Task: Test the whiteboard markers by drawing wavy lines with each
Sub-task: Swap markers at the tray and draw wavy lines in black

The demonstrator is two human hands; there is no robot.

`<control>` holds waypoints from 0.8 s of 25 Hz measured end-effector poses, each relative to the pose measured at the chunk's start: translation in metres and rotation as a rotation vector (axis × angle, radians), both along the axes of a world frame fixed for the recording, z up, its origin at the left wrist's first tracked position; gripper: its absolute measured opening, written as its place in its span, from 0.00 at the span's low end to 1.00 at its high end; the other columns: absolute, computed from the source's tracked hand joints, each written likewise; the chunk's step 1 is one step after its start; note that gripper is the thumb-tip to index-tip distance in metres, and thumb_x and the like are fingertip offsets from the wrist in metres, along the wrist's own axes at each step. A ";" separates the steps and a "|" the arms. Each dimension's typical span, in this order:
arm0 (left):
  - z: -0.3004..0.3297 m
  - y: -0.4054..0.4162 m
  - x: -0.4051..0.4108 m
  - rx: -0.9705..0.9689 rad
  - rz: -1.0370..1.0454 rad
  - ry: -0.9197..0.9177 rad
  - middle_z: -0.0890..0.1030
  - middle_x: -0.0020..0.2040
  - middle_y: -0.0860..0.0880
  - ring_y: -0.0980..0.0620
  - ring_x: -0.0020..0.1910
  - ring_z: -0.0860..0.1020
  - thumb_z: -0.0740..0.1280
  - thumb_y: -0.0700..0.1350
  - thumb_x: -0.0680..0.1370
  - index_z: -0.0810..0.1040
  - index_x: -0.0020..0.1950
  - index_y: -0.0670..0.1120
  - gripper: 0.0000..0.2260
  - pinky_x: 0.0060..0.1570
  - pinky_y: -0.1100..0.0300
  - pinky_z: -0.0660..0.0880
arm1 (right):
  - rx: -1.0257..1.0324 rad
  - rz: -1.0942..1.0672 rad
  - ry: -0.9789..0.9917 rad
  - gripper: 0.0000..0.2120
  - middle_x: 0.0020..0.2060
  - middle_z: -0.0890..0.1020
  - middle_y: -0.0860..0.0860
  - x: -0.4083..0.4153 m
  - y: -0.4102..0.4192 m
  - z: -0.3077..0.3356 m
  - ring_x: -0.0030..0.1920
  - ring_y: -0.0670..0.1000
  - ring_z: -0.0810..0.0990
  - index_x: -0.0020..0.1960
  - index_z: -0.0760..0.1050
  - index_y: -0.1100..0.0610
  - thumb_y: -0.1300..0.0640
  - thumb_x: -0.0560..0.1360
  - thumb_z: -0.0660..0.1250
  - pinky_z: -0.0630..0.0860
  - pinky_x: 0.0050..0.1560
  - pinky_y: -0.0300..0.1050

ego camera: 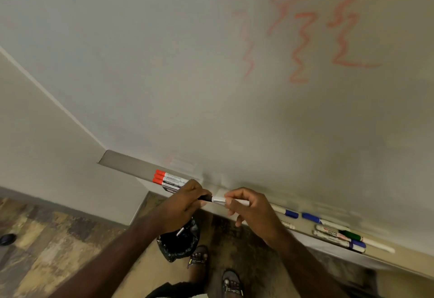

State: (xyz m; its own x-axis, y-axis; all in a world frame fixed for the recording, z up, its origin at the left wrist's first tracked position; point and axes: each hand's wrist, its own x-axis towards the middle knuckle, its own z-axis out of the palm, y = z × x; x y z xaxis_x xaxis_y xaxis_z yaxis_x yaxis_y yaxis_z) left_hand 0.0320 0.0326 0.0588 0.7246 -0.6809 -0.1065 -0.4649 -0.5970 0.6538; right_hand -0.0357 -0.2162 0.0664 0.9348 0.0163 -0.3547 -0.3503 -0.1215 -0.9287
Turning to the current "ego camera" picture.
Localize person's right hand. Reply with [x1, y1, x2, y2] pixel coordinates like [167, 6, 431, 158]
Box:
[223, 187, 289, 246]

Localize red whiteboard marker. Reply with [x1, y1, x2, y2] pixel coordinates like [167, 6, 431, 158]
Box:
[155, 169, 190, 184]
[153, 173, 188, 188]
[151, 177, 182, 192]

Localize metal marker tray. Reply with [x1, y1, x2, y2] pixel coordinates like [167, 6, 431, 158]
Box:
[97, 149, 434, 280]

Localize white whiteboard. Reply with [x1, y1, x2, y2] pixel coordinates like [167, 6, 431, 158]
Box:
[0, 0, 434, 258]

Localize person's left forearm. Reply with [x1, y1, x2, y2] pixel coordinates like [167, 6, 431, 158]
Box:
[49, 218, 170, 298]

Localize person's right forearm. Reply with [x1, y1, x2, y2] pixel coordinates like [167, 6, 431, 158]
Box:
[268, 231, 350, 298]

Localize person's left sandaled foot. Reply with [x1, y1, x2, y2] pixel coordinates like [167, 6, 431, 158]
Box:
[187, 245, 210, 269]

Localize person's black trousers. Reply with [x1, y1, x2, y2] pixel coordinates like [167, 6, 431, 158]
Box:
[146, 281, 206, 298]

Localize black trash bin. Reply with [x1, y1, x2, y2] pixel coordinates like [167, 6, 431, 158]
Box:
[156, 218, 201, 263]

